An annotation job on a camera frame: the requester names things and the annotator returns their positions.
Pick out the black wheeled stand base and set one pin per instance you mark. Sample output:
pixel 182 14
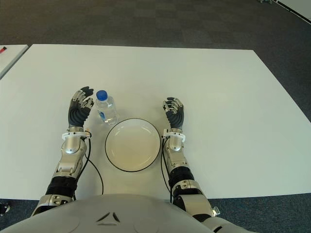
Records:
pixel 4 208

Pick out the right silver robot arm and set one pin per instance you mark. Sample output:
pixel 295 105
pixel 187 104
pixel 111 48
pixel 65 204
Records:
pixel 181 170

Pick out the clear water bottle blue cap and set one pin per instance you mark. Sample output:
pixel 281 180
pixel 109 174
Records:
pixel 107 109

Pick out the grey robot torso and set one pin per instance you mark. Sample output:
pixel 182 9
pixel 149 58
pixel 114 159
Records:
pixel 109 213

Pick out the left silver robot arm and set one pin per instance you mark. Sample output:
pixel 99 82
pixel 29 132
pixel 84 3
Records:
pixel 71 148

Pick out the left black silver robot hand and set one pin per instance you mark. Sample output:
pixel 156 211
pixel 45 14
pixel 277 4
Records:
pixel 77 114

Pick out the white plate black rim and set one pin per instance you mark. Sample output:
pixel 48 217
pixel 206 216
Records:
pixel 133 145

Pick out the white board panel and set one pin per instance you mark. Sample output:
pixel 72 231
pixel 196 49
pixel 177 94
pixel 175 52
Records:
pixel 296 9

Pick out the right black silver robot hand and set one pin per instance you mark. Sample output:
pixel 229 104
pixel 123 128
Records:
pixel 176 119

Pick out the red black marker pen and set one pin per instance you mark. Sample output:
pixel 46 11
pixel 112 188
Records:
pixel 3 49

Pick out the white side table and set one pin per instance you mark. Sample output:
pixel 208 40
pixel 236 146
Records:
pixel 9 60

